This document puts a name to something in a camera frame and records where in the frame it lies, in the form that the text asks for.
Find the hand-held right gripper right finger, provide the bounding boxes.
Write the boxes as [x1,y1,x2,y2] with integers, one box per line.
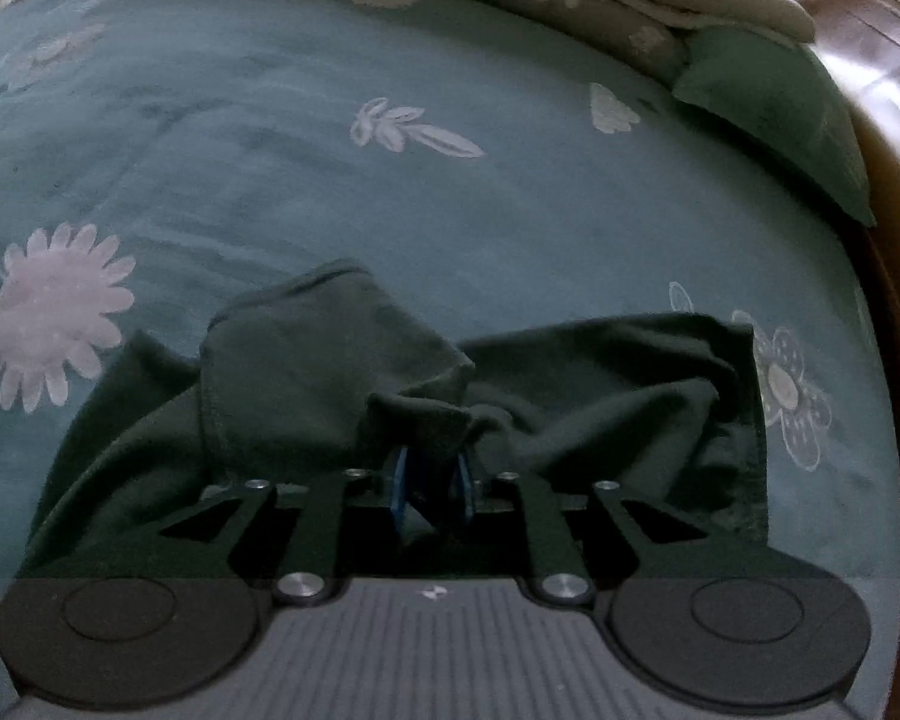
[459,451,710,605]

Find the brown wooden headboard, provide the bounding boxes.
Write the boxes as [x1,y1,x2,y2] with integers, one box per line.
[799,0,900,720]

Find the green pillow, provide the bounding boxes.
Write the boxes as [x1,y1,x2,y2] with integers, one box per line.
[671,26,878,227]

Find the teal floral bed sheet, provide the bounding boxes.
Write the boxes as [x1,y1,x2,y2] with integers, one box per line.
[0,0,900,720]

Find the dark green pants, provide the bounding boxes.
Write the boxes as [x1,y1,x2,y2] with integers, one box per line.
[15,259,770,580]

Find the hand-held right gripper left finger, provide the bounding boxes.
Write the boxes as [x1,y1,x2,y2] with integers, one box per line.
[159,448,410,604]

